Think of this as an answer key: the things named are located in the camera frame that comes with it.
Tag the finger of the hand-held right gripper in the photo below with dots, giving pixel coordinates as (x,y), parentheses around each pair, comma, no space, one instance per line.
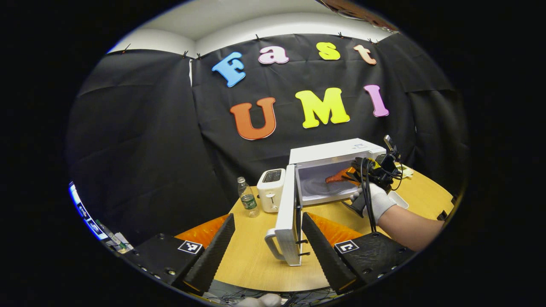
(352,177)

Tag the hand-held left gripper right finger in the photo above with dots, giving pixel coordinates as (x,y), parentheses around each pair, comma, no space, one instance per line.
(324,256)

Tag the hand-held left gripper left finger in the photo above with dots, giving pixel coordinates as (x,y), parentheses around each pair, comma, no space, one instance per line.
(213,256)

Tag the red-brown meat piece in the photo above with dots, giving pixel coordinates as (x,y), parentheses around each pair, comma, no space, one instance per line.
(335,178)

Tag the white microwave oven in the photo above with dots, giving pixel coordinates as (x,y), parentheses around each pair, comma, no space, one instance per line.
(332,149)

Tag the white plastic tray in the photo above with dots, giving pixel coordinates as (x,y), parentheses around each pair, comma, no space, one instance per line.
(401,201)

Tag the clear water bottle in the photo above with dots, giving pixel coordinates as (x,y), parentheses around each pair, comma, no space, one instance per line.
(248,200)

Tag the black table socket box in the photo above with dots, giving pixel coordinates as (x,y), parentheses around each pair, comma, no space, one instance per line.
(442,215)

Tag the white toaster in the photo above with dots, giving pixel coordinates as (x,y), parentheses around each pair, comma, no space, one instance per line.
(271,192)

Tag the green pen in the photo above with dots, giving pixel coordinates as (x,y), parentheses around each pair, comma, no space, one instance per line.
(111,235)

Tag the computer monitor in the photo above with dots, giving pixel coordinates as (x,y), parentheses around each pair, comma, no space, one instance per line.
(85,213)

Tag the black backdrop cloth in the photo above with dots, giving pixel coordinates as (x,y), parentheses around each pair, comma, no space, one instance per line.
(140,140)

